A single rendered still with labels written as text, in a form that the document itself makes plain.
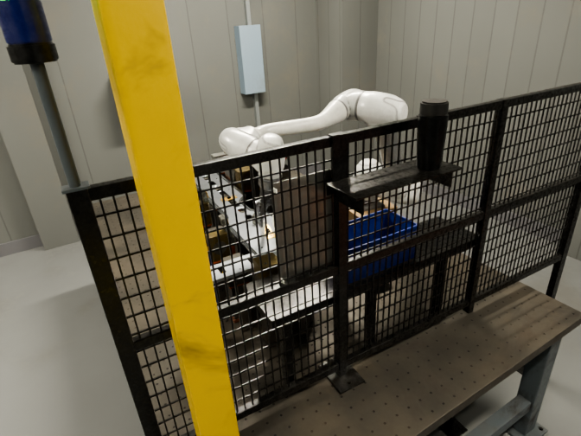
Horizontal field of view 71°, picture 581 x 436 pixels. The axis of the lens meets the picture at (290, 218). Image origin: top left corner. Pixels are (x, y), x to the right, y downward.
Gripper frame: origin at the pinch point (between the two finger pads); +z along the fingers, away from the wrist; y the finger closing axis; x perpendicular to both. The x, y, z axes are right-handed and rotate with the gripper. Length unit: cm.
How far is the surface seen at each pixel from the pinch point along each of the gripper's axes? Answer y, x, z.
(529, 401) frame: -86, 94, 60
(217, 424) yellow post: 47, 69, -4
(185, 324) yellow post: 49, 60, -37
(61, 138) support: 62, 39, -74
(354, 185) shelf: 1, 50, -53
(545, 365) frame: -87, 89, 37
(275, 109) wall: -143, -277, 95
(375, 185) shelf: -3, 53, -54
